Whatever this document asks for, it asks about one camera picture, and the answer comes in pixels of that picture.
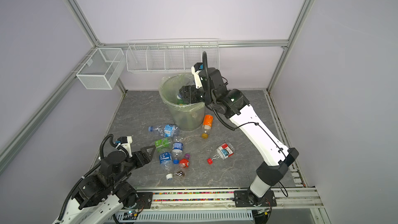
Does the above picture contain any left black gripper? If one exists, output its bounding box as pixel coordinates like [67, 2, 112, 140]
[111, 145, 156, 187]

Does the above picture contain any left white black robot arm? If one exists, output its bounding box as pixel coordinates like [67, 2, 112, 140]
[54, 134, 156, 224]

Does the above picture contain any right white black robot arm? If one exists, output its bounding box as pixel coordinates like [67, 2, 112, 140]
[178, 52, 299, 206]

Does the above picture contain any green-lined mesh waste bin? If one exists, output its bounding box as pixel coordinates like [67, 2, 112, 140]
[159, 74, 205, 131]

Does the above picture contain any blue label bottle lower left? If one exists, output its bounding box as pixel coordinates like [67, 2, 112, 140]
[159, 152, 173, 180]

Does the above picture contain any light green label bottle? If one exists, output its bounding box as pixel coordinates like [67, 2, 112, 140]
[154, 137, 173, 154]

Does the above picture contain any blue label bottle blue cap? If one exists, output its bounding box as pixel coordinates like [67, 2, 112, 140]
[172, 139, 183, 164]

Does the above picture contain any orange label bottle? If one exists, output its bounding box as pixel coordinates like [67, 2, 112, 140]
[201, 115, 214, 139]

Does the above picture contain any crushed light blue label bottle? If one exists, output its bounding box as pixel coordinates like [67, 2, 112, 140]
[148, 124, 180, 138]

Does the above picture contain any red cap cola bottle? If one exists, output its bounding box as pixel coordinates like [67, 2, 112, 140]
[174, 159, 190, 180]

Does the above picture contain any small purple cap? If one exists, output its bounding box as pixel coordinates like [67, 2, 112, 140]
[184, 153, 191, 160]

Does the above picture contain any red label scenic bottle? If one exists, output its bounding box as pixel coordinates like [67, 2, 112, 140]
[207, 142, 235, 164]

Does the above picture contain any small white mesh basket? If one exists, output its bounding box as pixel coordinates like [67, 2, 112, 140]
[76, 48, 126, 90]

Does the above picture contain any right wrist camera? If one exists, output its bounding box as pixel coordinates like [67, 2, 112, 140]
[191, 62, 204, 89]

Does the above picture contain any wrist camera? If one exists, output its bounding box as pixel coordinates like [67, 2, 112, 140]
[115, 136, 133, 158]
[191, 62, 204, 89]

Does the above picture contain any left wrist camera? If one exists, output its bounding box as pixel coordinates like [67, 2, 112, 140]
[115, 136, 133, 158]

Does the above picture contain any long white wire basket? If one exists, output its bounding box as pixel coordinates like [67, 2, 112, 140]
[126, 38, 220, 72]

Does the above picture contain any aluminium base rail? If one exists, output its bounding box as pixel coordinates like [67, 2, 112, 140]
[62, 186, 325, 215]

